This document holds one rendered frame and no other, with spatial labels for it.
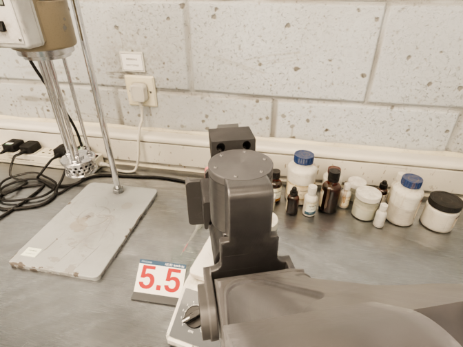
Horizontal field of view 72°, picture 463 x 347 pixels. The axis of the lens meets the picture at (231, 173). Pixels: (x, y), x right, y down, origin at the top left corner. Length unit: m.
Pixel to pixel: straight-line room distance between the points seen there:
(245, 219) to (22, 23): 0.44
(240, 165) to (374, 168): 0.66
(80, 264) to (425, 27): 0.87
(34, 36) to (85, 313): 0.45
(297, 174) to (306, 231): 0.13
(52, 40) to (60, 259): 0.41
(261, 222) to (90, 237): 0.55
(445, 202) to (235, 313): 0.68
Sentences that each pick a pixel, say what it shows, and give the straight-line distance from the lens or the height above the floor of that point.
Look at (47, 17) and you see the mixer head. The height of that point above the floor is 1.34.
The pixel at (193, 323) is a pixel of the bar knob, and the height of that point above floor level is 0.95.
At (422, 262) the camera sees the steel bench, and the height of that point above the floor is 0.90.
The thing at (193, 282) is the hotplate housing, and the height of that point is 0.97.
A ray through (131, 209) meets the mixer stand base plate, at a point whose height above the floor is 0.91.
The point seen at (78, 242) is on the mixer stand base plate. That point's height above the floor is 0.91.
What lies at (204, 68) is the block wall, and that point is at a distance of 0.86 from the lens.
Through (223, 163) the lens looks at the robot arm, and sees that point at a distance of 0.27.
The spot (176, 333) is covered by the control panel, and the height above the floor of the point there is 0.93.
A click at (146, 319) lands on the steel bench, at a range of 0.61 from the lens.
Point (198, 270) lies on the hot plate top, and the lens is 0.54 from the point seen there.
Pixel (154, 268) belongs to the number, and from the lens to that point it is 0.63.
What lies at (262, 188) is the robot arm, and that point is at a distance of 0.24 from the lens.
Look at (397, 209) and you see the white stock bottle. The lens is 0.81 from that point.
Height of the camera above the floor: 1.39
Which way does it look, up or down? 32 degrees down
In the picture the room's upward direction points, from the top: straight up
